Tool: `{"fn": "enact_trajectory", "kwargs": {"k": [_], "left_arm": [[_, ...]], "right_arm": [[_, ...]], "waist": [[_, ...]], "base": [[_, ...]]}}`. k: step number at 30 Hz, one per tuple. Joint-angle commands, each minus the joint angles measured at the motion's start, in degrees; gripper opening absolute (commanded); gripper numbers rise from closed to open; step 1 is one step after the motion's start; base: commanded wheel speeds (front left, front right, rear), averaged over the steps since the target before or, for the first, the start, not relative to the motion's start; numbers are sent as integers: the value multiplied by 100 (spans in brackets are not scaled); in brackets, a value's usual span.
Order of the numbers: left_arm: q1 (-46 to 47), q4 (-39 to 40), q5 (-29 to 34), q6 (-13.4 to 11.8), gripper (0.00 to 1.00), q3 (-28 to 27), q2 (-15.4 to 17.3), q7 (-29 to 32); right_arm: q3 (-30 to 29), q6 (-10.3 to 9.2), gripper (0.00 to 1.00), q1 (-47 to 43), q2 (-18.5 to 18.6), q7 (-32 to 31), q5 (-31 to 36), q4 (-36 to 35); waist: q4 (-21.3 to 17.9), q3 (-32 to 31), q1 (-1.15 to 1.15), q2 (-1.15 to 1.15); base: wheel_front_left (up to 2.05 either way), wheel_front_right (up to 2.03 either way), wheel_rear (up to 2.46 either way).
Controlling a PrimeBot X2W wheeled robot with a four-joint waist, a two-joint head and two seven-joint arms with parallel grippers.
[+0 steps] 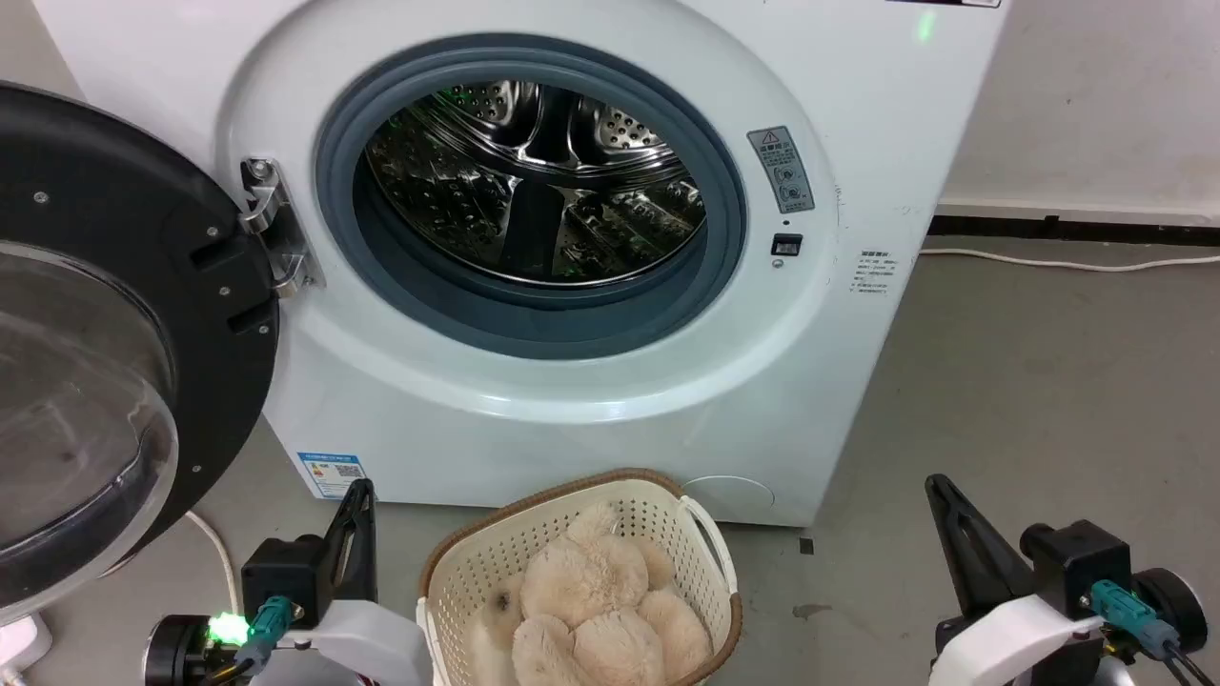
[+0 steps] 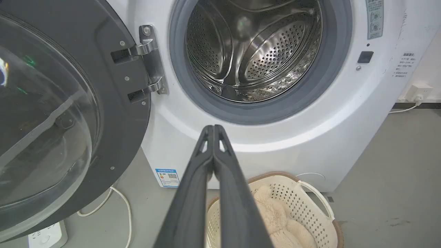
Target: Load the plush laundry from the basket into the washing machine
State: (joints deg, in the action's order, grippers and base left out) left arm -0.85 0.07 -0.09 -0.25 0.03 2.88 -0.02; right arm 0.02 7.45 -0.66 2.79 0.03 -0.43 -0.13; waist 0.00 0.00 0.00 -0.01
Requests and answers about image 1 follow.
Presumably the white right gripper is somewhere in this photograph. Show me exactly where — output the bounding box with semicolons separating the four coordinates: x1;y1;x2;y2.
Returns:
925;474;1108;686

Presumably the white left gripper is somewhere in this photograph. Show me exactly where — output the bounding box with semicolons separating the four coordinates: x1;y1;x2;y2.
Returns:
250;478;432;686

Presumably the white front-load washing machine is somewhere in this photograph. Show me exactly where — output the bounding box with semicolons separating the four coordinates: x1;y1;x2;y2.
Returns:
30;0;1011;529

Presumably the blue energy label sticker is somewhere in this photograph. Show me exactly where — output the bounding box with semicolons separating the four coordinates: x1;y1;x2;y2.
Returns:
296;452;368;500

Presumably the cream laundry basket brown rim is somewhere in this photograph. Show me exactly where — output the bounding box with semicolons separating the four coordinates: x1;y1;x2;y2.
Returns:
417;468;743;686

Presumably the round white filter cover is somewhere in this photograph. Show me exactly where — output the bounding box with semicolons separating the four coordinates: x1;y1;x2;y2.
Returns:
681;475;776;511

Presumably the beige plush toy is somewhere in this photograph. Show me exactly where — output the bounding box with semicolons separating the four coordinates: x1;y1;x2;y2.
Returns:
469;503;714;686

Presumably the grey rubber door gasket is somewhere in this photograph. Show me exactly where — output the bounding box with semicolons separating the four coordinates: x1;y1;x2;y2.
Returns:
315;34;748;361

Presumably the chrome door hinge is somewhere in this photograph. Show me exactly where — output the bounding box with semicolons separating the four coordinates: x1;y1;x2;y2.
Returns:
238;157;316;298

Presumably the black round washer door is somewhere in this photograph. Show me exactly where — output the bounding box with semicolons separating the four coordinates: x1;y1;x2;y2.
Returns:
0;82;281;625

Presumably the stainless steel washer drum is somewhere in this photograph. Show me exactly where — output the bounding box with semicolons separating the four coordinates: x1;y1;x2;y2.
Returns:
364;80;707;286

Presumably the grey warning sticker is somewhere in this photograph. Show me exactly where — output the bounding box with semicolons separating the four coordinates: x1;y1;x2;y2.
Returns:
747;126;816;214

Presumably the teal plug left gripper cable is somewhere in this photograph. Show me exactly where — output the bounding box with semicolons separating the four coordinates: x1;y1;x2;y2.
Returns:
212;595;295;686

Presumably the teal plug gripper cable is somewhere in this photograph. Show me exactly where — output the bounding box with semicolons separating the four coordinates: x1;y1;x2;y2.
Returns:
1089;579;1220;686
212;595;295;686

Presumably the white power cord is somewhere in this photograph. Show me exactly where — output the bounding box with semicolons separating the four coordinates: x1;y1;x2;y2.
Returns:
185;511;239;616

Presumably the teal plug right gripper cable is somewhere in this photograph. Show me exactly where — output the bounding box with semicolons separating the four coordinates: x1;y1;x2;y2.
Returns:
1089;579;1220;686

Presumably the white cable on floor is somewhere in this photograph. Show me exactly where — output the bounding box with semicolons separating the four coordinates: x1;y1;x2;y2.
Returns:
919;248;1220;273

